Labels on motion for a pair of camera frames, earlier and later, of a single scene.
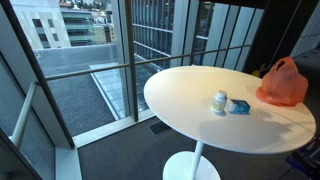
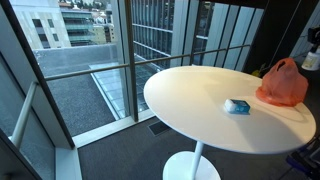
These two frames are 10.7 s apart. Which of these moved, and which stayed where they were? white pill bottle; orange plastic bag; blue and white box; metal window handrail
Moved: white pill bottle
Stayed: metal window handrail; orange plastic bag; blue and white box
